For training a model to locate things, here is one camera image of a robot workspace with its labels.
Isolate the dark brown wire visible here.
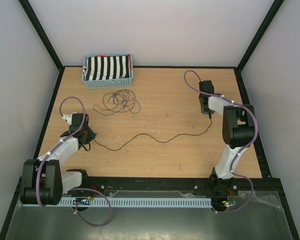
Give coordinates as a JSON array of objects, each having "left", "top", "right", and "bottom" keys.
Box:
[{"left": 92, "top": 113, "right": 213, "bottom": 152}]

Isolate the white zip tie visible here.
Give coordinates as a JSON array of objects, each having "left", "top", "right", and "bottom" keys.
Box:
[{"left": 108, "top": 85, "right": 144, "bottom": 124}]

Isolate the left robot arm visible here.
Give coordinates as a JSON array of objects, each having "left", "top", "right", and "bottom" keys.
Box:
[{"left": 20, "top": 112, "right": 97, "bottom": 206}]

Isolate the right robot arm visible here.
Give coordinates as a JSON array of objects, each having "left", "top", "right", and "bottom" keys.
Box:
[{"left": 198, "top": 80, "right": 256, "bottom": 195}]

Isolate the black white striped cloth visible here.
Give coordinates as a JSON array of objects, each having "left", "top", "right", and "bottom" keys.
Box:
[{"left": 82, "top": 54, "right": 133, "bottom": 81}]

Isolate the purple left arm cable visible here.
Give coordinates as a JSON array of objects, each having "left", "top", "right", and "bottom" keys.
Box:
[{"left": 37, "top": 96, "right": 113, "bottom": 227}]

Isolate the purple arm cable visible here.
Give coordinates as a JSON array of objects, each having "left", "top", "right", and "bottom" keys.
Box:
[
  {"left": 184, "top": 69, "right": 258, "bottom": 215},
  {"left": 37, "top": 96, "right": 113, "bottom": 227}
]

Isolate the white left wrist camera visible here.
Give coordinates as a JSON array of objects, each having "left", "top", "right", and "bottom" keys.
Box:
[{"left": 61, "top": 114, "right": 73, "bottom": 125}]

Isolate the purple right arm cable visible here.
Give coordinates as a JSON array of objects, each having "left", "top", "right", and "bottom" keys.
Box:
[{"left": 184, "top": 69, "right": 258, "bottom": 215}]

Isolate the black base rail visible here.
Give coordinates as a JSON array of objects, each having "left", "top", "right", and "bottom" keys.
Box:
[{"left": 17, "top": 175, "right": 283, "bottom": 197}]

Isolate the light blue slotted cable duct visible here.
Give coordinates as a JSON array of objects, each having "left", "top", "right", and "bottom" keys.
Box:
[{"left": 57, "top": 197, "right": 212, "bottom": 208}]

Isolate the black aluminium frame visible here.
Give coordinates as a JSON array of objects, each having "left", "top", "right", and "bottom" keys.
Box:
[{"left": 0, "top": 0, "right": 300, "bottom": 240}]

